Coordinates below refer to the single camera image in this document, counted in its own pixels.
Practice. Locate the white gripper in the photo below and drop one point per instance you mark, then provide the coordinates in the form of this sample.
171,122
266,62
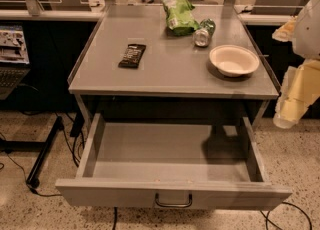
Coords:
308,32

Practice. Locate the black rxbar chocolate wrapper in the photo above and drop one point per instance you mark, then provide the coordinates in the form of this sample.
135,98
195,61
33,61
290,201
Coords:
132,56

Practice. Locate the grey open top drawer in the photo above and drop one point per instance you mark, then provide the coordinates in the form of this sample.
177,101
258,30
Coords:
126,164

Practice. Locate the white paper bowl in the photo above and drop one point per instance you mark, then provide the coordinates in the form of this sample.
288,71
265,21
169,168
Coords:
233,61

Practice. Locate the green soda can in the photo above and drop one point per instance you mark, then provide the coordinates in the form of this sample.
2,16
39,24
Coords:
203,35

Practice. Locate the green chip bag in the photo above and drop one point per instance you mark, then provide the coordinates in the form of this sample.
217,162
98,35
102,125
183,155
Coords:
179,18

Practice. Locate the grey cabinet table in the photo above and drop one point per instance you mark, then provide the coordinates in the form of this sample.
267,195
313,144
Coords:
170,65

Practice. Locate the laptop computer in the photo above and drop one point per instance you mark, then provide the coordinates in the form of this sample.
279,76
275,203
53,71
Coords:
14,59

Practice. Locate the black desk leg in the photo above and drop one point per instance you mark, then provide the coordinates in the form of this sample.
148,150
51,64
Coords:
33,177

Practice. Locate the metal drawer handle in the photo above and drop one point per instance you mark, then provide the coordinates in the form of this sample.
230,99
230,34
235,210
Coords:
172,203

